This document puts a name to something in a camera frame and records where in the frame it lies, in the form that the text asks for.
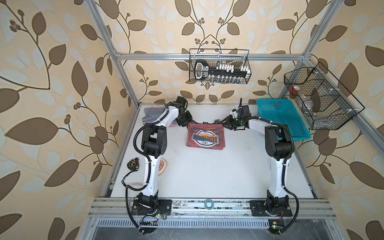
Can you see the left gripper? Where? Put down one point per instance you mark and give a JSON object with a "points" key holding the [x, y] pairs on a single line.
{"points": [[189, 118]]}

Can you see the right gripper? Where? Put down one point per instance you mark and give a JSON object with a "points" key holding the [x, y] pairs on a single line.
{"points": [[228, 122]]}

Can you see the maroon tank top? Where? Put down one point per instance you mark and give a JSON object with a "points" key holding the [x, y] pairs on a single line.
{"points": [[206, 136]]}

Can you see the blue striped tank top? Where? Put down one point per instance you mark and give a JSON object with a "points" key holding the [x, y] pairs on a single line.
{"points": [[152, 114]]}

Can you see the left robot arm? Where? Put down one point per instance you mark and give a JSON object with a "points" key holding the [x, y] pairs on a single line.
{"points": [[151, 142]]}

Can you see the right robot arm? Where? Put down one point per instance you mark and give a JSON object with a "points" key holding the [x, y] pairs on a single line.
{"points": [[279, 145]]}

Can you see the red striped folded tank top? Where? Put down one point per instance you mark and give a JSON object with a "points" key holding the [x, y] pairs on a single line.
{"points": [[172, 124]]}

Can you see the teal plastic basket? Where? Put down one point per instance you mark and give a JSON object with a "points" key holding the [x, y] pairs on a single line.
{"points": [[284, 112]]}

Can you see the beige round tape dispenser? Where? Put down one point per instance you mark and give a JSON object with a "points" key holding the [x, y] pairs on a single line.
{"points": [[162, 167]]}

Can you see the black yellow tape measure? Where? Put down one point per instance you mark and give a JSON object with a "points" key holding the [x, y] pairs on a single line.
{"points": [[133, 165]]}

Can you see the red white item in basket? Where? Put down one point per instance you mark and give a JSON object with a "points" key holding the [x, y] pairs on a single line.
{"points": [[295, 89]]}

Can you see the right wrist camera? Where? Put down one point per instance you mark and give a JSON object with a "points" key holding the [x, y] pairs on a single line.
{"points": [[235, 114]]}

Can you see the black handled tool in basket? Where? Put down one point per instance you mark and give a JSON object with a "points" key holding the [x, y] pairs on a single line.
{"points": [[219, 72]]}

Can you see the black wire basket back wall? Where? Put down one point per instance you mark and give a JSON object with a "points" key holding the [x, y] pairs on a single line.
{"points": [[233, 57]]}

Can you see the black wire basket wall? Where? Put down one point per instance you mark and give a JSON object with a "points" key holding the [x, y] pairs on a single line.
{"points": [[233, 57], [326, 102]]}

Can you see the black wire basket right wall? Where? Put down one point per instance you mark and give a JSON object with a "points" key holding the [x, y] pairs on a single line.
{"points": [[326, 102]]}

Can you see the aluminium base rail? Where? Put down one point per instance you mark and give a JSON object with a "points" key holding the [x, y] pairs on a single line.
{"points": [[210, 219]]}

